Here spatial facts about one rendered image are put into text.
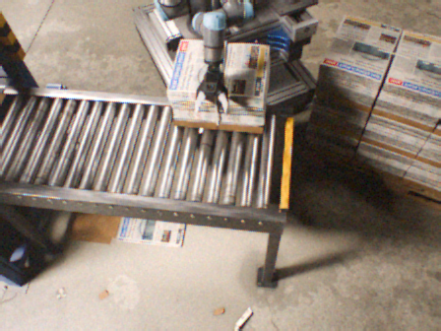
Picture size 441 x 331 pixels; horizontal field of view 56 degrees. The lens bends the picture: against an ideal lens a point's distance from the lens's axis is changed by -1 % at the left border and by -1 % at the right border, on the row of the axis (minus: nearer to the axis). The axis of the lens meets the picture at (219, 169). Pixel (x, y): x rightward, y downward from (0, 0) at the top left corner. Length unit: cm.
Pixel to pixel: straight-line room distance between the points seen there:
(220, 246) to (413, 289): 104
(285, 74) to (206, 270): 133
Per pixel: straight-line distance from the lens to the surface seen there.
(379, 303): 241
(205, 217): 162
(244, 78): 166
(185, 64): 172
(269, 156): 172
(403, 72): 208
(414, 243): 258
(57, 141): 193
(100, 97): 201
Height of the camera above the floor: 225
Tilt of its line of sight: 59 degrees down
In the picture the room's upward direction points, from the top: 5 degrees counter-clockwise
